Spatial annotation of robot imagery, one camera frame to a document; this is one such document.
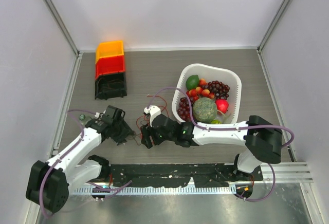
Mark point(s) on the red apple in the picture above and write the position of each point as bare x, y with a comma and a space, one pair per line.
222, 105

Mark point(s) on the black plastic bin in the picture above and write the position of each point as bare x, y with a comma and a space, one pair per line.
111, 86

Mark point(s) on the yellow plastic bin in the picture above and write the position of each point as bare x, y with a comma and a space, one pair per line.
109, 49

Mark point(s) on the green lime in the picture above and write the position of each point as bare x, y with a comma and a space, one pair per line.
192, 82

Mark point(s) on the red grape bunch front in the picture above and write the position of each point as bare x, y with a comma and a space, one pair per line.
183, 110

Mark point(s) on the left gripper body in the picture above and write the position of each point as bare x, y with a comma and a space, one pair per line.
121, 131

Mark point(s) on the green netted melon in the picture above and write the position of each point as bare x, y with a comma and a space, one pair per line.
204, 110

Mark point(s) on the dark red grape bunch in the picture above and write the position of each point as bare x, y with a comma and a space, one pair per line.
218, 90

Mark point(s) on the red plastic bin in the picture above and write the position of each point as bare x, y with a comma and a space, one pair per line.
110, 65

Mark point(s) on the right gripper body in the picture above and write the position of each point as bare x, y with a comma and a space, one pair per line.
157, 137

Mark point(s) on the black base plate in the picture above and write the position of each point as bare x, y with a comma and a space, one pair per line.
204, 175

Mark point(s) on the white fruit basket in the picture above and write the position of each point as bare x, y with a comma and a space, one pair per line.
210, 74

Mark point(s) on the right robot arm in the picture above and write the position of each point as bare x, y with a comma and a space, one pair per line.
261, 139

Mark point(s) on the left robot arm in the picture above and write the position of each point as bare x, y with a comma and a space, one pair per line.
50, 183

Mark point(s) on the white slotted cable duct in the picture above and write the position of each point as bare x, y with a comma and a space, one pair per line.
188, 190

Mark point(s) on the clear glass bottle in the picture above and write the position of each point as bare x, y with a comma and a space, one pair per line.
84, 119

